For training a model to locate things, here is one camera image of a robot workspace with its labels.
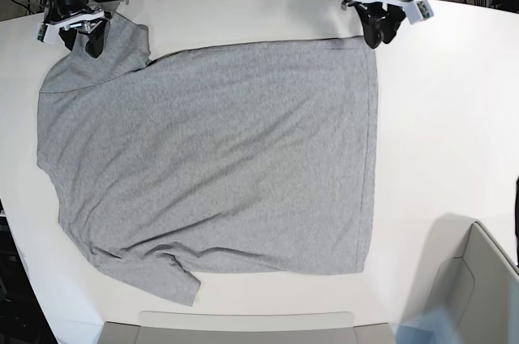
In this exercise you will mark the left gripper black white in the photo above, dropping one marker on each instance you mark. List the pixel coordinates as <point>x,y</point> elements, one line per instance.
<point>378,26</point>

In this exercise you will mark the grey bin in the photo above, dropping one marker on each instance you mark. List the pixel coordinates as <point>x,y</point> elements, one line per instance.
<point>479,290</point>
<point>167,327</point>

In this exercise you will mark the blue cloth in bin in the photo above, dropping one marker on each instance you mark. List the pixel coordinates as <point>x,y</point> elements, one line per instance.
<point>434,326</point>

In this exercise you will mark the black object right edge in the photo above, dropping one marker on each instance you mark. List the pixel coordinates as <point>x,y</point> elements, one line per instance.
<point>516,220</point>

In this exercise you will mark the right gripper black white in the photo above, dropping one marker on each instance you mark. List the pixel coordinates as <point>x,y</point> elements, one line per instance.
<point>85,16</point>

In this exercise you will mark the grey bin at bottom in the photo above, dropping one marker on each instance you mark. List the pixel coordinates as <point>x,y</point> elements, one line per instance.
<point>167,327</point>

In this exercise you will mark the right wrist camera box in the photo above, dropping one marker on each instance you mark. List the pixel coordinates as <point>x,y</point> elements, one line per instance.
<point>46,34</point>

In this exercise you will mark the grey T-shirt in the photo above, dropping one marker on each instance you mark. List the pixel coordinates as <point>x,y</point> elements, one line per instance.
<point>246,158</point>

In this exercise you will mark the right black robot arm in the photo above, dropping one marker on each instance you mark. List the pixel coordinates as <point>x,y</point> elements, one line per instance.
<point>65,19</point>

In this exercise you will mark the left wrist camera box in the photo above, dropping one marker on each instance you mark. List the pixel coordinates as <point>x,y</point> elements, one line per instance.
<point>418,11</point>

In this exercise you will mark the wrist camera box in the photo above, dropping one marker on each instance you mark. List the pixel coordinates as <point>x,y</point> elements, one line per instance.
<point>418,11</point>
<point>46,34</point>

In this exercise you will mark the grey bin at right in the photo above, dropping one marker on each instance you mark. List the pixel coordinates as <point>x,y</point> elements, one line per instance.
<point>479,290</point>

